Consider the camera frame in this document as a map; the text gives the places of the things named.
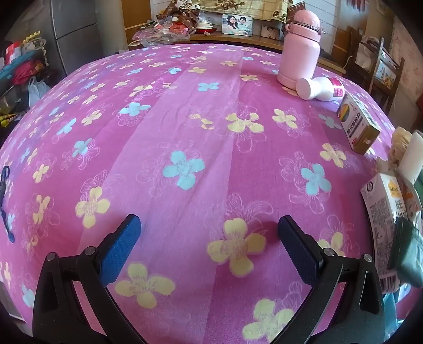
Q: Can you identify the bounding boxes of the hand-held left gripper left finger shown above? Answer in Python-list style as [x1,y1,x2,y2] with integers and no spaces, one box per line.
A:
[32,214,146,344]

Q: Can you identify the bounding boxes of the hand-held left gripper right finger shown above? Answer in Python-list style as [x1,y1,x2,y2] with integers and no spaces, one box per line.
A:
[274,215,385,344]

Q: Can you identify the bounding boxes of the white snack packet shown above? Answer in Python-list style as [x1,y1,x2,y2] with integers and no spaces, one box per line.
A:
[360,172,423,295]

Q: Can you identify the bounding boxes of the green packet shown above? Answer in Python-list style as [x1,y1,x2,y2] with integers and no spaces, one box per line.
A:
[387,216,423,288]

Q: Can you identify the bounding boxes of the pink floral tablecloth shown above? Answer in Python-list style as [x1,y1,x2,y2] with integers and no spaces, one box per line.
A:
[0,42,423,344]

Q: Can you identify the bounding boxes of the colourful medicine box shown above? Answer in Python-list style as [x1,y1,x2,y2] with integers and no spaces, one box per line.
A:
[336,93,381,155]

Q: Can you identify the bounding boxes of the crumpled beige paper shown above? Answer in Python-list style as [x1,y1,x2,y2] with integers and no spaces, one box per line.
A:
[377,126,413,173]

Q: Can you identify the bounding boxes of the small white bottle pink label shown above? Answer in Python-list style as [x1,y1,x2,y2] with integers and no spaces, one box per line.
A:
[296,76,345,101]

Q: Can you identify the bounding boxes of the white plastic bag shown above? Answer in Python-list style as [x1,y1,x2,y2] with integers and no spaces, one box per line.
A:
[28,78,50,108]

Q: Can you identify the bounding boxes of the pile of clothes and bags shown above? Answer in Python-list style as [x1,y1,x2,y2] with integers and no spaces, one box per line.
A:
[0,31,53,129]

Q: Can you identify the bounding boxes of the printed cushion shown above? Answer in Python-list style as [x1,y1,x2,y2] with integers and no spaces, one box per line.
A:
[375,60,397,87]

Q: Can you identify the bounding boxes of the wooden chair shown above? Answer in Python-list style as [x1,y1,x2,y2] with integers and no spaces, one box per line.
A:
[345,26,405,113]

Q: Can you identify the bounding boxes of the wooden cabinet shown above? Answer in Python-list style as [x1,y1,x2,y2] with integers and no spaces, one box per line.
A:
[132,31,347,75]

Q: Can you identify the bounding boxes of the grey refrigerator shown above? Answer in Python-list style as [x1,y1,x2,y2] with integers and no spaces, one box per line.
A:
[49,0,133,78]

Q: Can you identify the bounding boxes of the pile of plastic bags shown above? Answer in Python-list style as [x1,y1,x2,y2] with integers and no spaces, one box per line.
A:
[130,0,219,48]

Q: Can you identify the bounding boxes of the red white bowl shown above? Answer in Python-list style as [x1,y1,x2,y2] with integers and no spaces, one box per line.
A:
[196,21,219,35]

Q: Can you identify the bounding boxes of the beige floral cloth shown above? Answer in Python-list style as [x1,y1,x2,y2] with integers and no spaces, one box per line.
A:
[198,0,289,22]

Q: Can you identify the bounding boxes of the blue cord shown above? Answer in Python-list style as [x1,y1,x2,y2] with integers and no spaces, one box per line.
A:
[0,165,15,243]

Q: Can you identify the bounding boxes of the small photo frame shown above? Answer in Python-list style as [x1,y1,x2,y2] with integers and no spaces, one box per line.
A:
[260,25,281,40]

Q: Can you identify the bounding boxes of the large photo frame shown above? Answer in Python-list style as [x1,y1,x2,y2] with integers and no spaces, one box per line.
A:
[221,14,254,37]

